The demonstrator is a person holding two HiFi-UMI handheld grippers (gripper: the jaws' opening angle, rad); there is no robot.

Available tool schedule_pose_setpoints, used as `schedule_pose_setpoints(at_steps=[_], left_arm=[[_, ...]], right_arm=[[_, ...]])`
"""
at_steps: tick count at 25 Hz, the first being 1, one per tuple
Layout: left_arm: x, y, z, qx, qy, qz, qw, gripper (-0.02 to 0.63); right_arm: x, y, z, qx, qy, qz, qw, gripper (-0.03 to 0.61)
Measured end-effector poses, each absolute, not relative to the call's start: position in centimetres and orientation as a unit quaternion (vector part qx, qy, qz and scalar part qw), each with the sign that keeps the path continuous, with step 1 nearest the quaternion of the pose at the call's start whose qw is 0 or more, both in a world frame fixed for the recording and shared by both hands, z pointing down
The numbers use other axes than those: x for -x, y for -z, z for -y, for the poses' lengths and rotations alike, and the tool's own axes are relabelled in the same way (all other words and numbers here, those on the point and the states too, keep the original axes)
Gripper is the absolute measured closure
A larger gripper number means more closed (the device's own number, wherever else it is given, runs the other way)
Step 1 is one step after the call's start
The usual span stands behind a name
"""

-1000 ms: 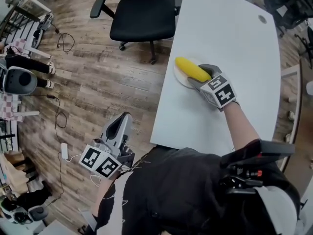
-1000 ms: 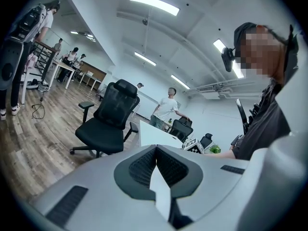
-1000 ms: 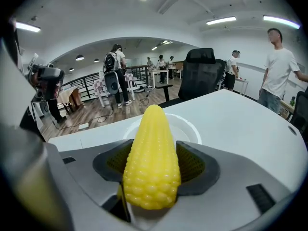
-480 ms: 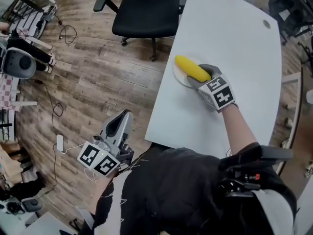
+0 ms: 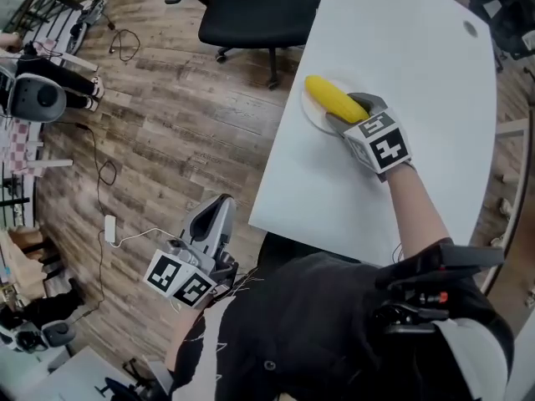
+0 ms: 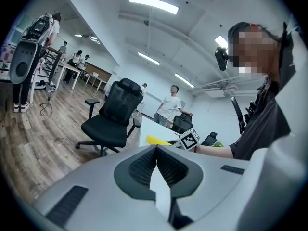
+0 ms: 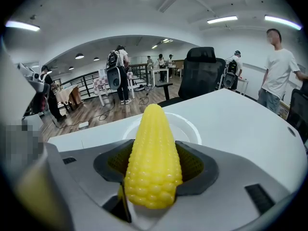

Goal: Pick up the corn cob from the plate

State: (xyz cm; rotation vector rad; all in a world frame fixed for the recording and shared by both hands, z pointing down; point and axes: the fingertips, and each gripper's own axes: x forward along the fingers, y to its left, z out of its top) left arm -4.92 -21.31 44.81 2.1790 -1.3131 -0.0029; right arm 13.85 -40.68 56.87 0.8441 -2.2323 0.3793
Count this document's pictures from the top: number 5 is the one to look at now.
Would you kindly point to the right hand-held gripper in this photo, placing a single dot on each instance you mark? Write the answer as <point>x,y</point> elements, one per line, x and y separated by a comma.
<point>382,146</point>

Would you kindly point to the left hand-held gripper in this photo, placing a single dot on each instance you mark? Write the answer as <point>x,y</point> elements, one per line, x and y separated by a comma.
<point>188,276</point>

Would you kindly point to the yellow corn cob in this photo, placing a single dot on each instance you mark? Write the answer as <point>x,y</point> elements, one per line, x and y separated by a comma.
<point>334,97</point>

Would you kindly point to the white round plate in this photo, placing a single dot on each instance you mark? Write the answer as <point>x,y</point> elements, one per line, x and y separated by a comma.
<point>312,108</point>

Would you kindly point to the person's right forearm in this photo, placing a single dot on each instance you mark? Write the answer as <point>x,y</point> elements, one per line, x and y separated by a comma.
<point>411,211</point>

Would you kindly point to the person's left forearm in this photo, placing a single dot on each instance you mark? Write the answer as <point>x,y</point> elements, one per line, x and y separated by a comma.
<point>181,341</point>

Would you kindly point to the white power adapter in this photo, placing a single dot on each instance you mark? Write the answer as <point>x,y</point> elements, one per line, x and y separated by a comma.
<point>110,229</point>

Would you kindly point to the person's black clothed torso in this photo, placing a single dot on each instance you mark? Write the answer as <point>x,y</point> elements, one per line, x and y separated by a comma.
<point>301,328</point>

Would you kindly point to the black office chair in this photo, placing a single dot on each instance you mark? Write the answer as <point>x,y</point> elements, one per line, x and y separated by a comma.
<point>255,11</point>
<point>503,11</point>

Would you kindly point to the brown paper bag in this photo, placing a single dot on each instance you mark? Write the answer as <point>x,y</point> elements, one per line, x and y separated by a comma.
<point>27,261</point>

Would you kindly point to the small grey robot head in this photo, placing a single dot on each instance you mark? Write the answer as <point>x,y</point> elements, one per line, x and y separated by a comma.
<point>54,334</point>

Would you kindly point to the pink checkered cloth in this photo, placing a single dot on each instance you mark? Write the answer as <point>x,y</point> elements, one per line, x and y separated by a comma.
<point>18,144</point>

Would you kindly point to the grey round robot head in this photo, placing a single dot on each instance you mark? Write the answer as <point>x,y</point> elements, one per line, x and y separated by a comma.
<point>35,98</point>

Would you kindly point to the metal rack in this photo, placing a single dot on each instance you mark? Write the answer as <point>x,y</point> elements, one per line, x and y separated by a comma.
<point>46,11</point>

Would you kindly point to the white table leg frame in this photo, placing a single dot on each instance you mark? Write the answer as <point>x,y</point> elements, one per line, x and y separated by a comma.
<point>516,190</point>

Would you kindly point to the black chest mount device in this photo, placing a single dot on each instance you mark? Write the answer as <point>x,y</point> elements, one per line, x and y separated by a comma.
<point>422,295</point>

